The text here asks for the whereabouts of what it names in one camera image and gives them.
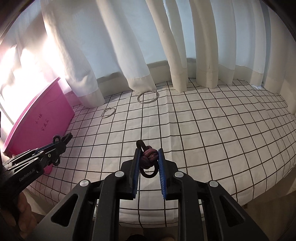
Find black hair tie purple knot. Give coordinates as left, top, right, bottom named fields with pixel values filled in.
left=136, top=140, right=159, bottom=179

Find person left hand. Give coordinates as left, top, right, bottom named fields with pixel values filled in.
left=1, top=192, right=37, bottom=240

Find pink plastic tub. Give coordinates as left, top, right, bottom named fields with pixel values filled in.
left=2, top=77, right=75, bottom=175

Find small silver bangle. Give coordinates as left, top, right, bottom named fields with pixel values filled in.
left=101, top=107, right=116, bottom=118

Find large silver bangle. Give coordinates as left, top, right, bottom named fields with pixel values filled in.
left=137, top=90, right=159, bottom=104

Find black white checked sheet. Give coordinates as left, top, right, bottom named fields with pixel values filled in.
left=28, top=77, right=296, bottom=229

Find white curtain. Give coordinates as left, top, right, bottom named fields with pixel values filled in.
left=0, top=0, right=296, bottom=108

